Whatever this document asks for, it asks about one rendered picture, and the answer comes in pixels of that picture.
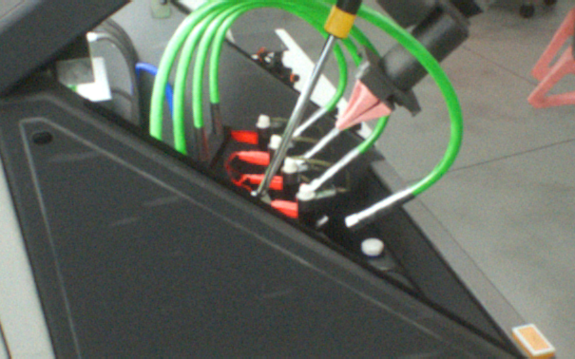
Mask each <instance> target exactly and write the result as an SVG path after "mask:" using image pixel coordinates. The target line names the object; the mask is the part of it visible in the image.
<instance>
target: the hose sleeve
mask: <svg viewBox="0 0 575 359"><path fill-rule="evenodd" d="M414 198H416V196H415V195H414V194H413V193H412V190H411V187H410V186H407V187H405V188H404V189H401V190H399V191H398V192H395V193H394V194H393V195H391V196H389V197H386V198H384V199H382V200H380V202H378V203H377V204H375V205H373V206H371V207H370V208H367V209H364V210H363V211H362V212H360V213H358V214H357V219H358V221H359V222H360V224H361V225H362V226H365V225H367V224H369V222H372V221H374V220H375V219H378V218H379V217H382V216H383V215H385V214H387V213H389V212H391V211H393V210H395V209H396V208H398V207H400V206H403V205H404V204H406V203H409V202H410V201H412V199H414Z"/></svg>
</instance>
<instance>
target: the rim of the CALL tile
mask: <svg viewBox="0 0 575 359"><path fill-rule="evenodd" d="M528 327H532V328H534V329H535V330H537V331H538V334H539V335H540V336H541V337H542V338H543V340H544V341H546V342H547V343H548V345H549V347H550V349H547V350H539V351H535V350H534V349H533V348H532V347H531V346H530V345H529V343H528V342H527V341H526V339H525V338H524V337H523V336H522V335H521V334H520V332H519V331H517V330H519V329H522V328H528ZM513 332H514V333H515V334H516V335H517V336H518V339H519V340H520V341H521V342H523V344H524V345H525V346H526V347H527V350H528V351H529V352H530V353H532V355H533V356H538V355H542V354H547V353H551V352H555V349H554V348H553V347H552V346H551V344H550V343H549V342H548V341H547V340H546V338H544V336H543V335H542V334H541V333H540V331H539V330H538V329H537V328H535V327H534V326H533V325H527V326H523V327H519V328H515V329H513Z"/></svg>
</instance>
